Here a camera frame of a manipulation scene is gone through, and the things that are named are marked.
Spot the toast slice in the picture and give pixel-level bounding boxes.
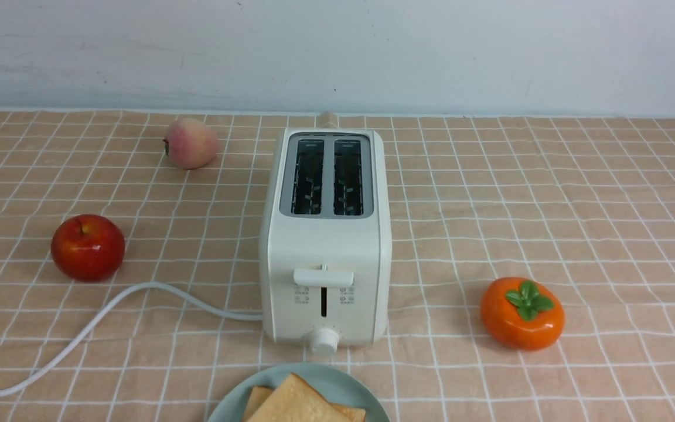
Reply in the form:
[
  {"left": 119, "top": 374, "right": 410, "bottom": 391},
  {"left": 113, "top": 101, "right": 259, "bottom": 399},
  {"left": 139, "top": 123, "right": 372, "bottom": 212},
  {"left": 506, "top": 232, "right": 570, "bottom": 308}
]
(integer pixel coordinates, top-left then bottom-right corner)
[
  {"left": 247, "top": 372, "right": 367, "bottom": 421},
  {"left": 241, "top": 386, "right": 273, "bottom": 422}
]

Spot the white two-slot toaster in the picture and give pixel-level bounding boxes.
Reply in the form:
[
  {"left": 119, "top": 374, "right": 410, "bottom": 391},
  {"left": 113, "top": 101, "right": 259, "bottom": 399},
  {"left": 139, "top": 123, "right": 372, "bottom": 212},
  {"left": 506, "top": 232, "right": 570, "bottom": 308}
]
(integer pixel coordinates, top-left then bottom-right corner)
[{"left": 258, "top": 127, "right": 393, "bottom": 357}]

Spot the pink peach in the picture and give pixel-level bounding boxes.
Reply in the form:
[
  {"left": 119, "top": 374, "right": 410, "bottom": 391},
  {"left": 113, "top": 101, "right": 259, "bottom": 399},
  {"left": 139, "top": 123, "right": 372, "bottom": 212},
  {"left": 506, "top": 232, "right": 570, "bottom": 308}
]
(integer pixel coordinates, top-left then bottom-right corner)
[{"left": 163, "top": 118, "right": 221, "bottom": 170}]

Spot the light green plate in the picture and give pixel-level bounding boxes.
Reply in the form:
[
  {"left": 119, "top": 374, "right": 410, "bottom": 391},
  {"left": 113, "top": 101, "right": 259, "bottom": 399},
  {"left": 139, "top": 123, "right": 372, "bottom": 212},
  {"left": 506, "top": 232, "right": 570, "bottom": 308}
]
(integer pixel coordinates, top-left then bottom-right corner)
[{"left": 208, "top": 362, "right": 391, "bottom": 421}]

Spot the orange persimmon with green leaves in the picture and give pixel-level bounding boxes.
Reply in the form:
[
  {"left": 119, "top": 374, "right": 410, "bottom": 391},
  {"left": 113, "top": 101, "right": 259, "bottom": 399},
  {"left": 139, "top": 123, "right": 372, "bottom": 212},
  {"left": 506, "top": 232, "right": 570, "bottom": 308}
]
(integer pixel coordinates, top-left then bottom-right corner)
[{"left": 479, "top": 276, "right": 565, "bottom": 352}]

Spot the red apple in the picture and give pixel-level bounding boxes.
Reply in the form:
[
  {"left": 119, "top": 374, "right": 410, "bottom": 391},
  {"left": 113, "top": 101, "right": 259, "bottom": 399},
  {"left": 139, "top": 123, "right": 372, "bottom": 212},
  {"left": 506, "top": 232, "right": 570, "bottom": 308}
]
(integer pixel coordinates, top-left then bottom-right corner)
[{"left": 50, "top": 214, "right": 125, "bottom": 283}]

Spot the orange checkered tablecloth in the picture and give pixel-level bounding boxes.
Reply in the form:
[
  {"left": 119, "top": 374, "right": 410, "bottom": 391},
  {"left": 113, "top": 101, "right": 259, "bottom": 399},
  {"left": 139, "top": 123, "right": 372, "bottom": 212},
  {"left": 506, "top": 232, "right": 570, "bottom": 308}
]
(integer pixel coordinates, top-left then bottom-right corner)
[{"left": 0, "top": 111, "right": 675, "bottom": 421}]

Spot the white toaster power cable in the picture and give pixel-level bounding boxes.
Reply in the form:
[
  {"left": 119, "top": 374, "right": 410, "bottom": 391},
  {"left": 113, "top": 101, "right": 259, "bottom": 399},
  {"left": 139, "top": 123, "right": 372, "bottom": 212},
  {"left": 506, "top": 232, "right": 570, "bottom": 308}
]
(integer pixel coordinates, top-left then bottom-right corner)
[{"left": 0, "top": 282, "right": 264, "bottom": 398}]

